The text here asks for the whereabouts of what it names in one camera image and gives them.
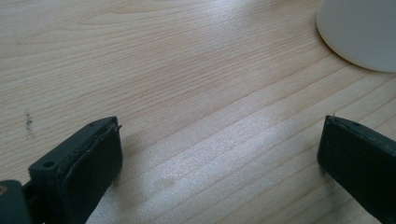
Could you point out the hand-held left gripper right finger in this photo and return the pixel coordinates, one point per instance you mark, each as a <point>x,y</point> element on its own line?
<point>358,165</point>

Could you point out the white cup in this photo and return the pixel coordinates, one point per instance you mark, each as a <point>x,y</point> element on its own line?
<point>361,31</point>

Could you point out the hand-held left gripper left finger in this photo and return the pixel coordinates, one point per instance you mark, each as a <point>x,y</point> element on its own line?
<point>84,165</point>

